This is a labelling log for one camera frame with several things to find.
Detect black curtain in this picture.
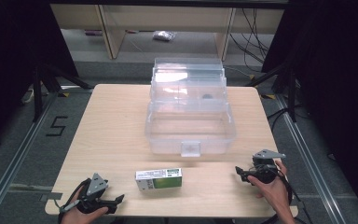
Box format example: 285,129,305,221
0,0,79,154
261,0,358,217

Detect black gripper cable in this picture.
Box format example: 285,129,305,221
268,169,315,224
57,178,91,224

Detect crumpled clear plastic bag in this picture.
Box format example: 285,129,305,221
152,30,177,42

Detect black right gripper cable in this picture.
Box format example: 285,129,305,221
268,169,315,224

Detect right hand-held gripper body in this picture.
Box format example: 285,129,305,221
249,148,287,185

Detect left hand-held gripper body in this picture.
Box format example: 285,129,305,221
76,173,110,215

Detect black tripod stand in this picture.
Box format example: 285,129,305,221
32,63,93,123
245,61,298,123

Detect person's left hand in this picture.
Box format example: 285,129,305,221
60,203,110,224

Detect clear plastic storage box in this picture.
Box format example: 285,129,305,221
145,57,238,158

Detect person's right hand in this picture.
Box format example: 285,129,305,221
247,160,294,216

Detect black floor cable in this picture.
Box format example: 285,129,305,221
266,106,294,133

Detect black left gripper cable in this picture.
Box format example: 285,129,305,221
57,178,91,224

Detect white and green medicine box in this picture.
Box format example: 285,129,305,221
134,167,184,191

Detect metal floor rail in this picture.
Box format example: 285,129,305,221
274,93,347,224
0,92,60,224

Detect black hanging cables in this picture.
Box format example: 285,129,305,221
228,7,270,65

